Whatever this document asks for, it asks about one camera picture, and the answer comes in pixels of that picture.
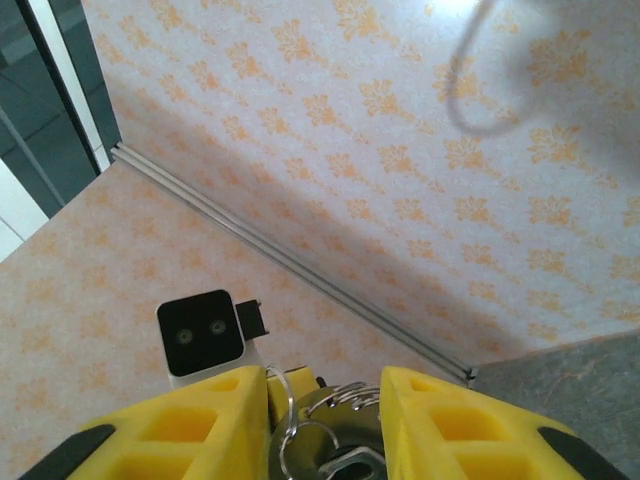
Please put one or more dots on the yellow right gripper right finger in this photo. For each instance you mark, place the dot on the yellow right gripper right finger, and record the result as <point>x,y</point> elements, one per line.
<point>475,440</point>

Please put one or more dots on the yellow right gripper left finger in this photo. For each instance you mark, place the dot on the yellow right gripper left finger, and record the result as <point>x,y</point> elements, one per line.
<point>175,435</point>

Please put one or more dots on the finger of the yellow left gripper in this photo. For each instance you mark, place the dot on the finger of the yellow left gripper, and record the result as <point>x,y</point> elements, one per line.
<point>302,381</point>

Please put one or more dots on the white background beam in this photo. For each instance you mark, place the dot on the white background beam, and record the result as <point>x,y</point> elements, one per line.
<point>72,85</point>

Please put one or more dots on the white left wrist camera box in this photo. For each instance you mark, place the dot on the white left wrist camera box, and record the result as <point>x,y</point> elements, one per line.
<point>200,332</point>

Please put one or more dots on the aluminium frame post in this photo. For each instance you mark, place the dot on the aluminium frame post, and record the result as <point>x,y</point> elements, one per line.
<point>300,270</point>

